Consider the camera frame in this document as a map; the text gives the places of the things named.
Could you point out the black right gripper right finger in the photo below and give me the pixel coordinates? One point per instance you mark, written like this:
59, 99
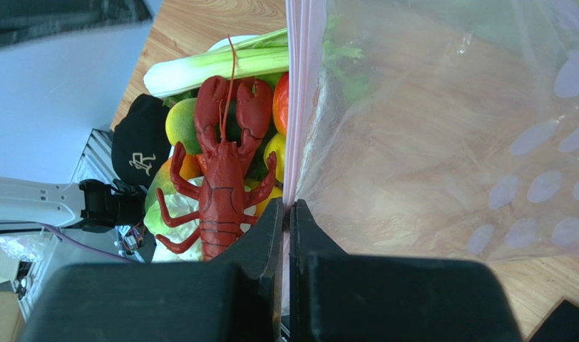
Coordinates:
336, 296

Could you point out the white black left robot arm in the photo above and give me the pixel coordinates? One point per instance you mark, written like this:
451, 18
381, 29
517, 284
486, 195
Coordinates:
89, 205

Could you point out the yellow green lemon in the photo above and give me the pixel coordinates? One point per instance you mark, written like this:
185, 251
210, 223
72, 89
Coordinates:
180, 127

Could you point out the green orange mango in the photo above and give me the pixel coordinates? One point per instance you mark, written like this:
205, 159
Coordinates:
190, 169

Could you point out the black cap with logo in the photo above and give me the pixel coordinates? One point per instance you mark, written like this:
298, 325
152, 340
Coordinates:
140, 145

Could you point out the green celery stalk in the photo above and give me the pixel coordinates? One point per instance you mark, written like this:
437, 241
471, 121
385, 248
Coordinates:
218, 66

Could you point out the clear pink zip top bag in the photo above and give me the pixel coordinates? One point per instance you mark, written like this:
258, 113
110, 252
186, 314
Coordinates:
444, 129

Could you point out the red orange mango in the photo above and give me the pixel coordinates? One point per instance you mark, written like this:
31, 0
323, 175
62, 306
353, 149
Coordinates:
280, 104

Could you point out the red toy lobster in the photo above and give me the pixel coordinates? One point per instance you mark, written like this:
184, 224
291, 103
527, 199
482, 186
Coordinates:
231, 119

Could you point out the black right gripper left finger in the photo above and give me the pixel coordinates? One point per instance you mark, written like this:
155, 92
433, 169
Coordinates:
233, 297

